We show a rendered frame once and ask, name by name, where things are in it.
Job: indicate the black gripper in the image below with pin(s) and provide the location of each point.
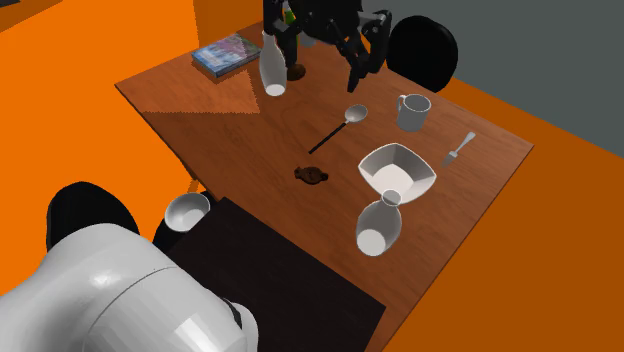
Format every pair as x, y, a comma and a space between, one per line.
322, 14

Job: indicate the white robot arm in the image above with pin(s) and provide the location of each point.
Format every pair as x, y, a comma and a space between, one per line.
122, 297

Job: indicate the tall white vase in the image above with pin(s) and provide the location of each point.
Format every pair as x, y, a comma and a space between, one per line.
273, 68

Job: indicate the blue picture book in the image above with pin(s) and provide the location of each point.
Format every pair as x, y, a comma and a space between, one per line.
225, 54

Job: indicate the black chair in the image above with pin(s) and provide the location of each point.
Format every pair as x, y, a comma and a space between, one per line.
421, 51

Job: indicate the white mug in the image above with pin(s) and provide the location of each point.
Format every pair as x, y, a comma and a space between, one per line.
413, 114

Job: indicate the brown wooden table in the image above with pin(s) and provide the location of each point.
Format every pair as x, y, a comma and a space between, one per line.
234, 141

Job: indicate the small brown figure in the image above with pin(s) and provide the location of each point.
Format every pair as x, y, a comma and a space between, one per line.
310, 175

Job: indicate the white square bowl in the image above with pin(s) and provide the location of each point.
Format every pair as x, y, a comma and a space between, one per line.
397, 173

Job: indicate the squat white vase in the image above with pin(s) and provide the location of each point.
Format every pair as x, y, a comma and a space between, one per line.
378, 226

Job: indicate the white round bowl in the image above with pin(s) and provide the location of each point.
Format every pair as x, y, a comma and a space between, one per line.
187, 212

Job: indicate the black robot stand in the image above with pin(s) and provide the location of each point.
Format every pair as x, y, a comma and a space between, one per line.
273, 287

